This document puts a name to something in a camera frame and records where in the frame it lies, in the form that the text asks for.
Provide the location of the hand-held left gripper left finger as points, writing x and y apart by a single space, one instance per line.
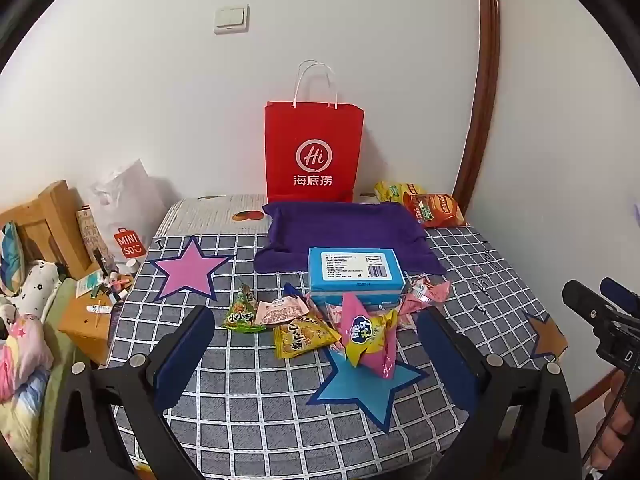
185 355

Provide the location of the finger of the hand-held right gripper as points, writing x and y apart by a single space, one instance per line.
620 292
585 302

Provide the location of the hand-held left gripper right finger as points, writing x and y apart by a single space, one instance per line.
445 355

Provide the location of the plain pink snack packet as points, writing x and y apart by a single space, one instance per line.
407 319

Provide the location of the pink peach snack packet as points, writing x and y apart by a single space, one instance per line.
430 292

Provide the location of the green snack packet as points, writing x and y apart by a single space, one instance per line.
240 317

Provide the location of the yellow and pink snack packet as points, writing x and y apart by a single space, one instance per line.
367 340

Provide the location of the pale pink text snack packet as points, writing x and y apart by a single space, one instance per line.
280 312

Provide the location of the small blue snack packet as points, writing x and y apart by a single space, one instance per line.
290 291

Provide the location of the white red lychee snack packet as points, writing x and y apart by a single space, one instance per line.
325 310

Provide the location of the purple towel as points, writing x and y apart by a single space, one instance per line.
340 225

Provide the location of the person's right hand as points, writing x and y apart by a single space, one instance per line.
620 412

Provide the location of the grey checked star sheet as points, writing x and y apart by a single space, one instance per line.
260 400

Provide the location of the pile of small bottles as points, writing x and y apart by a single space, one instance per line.
112 285

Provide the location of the wooden nightstand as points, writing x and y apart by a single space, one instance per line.
80 320

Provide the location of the white fruit-print cloth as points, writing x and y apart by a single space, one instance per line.
200 215

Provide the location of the red chips bag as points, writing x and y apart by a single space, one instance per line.
440 210

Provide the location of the patterned paper bag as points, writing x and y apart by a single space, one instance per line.
92 237

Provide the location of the white spotted plush toy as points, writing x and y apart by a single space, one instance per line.
37 290

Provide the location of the pink colourful quilt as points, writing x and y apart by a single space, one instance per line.
22 355

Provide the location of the white plastic bag red label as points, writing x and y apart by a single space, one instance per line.
125 200

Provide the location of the yellow chips bag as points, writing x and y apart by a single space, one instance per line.
392 191

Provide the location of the wooden headboard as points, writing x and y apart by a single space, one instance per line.
45 220

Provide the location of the blue patterned pillow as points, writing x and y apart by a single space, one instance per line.
11 260

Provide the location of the red paper bag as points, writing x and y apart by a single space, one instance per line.
312 130

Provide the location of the brown wooden door frame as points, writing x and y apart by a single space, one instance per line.
487 60

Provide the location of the white light switch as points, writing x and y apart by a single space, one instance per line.
231 19

